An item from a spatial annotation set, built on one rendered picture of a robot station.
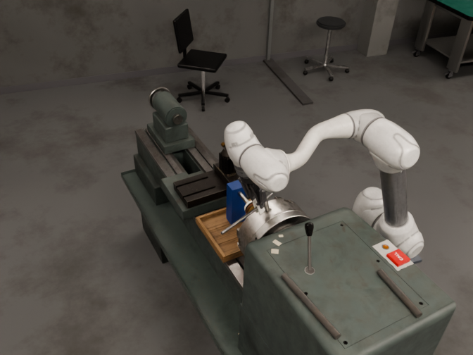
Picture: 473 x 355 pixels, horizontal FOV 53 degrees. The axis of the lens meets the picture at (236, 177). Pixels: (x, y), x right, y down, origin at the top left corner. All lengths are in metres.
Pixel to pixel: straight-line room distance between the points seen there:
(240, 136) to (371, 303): 0.69
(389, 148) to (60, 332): 2.23
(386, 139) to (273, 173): 0.52
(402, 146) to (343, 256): 0.45
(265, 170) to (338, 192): 2.62
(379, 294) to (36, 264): 2.52
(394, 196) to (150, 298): 1.79
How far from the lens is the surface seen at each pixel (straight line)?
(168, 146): 2.87
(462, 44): 6.19
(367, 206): 2.36
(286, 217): 1.92
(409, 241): 2.27
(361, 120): 1.90
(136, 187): 3.19
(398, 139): 1.82
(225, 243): 2.29
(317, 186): 4.10
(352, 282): 1.71
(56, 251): 3.66
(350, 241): 1.84
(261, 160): 1.51
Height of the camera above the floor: 2.52
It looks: 38 degrees down
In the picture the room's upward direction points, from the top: 2 degrees clockwise
